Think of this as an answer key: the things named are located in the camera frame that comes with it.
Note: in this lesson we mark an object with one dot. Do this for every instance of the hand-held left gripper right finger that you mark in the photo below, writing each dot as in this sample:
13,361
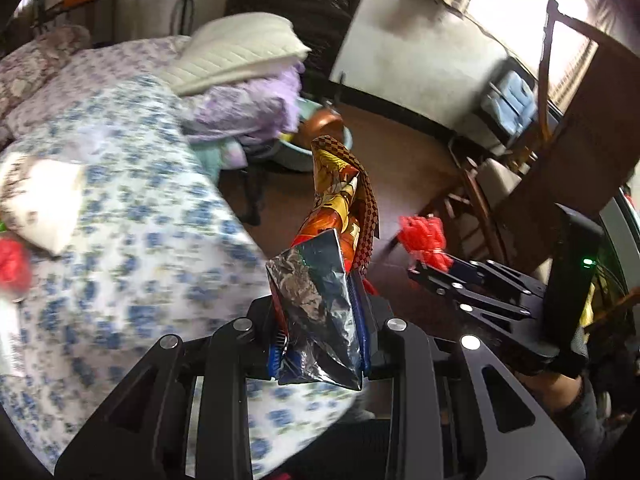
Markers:
364,340

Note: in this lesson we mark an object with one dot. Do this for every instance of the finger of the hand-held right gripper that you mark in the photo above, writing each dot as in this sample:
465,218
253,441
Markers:
490,310
480,272

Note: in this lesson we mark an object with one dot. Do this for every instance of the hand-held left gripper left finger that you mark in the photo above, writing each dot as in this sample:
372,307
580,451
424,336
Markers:
279,360

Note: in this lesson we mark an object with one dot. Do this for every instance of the foil snack bag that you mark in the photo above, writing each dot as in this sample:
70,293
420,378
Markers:
320,310

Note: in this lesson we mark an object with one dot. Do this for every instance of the red wrapper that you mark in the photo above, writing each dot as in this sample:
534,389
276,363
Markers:
12,265
424,237

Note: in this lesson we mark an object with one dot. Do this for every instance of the person's right forearm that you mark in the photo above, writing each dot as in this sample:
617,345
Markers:
565,405

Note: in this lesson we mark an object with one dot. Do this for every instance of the wooden chair with cushion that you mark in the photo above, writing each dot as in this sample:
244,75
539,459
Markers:
500,175

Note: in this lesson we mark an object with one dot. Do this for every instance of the wooden table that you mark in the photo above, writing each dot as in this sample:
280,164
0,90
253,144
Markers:
585,145

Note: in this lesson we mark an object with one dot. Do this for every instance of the light blue packs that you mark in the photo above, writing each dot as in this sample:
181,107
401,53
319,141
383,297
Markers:
512,100

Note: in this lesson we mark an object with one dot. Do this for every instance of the blue floral blanket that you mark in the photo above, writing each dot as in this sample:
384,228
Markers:
150,240

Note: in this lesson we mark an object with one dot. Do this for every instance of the blue wash basin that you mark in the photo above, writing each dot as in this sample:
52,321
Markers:
295,157

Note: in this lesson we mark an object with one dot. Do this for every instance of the mint green cloth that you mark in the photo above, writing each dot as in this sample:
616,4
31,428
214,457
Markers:
220,157

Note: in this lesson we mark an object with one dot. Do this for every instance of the copper pot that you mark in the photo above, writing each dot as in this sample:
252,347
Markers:
320,125

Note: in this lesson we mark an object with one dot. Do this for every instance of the lilac cloth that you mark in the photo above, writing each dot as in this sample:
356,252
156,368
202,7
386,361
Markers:
240,105

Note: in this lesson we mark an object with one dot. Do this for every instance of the white paper packet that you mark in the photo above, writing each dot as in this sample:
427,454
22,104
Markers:
40,200

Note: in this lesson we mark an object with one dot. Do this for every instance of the cream quilted pillow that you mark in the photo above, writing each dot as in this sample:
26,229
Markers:
235,52

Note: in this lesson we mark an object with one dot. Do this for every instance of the purple floral bedsheet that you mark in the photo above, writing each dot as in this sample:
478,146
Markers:
90,75

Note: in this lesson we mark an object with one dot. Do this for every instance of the pink floral rolled quilt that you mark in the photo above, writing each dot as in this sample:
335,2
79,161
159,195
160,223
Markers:
40,65

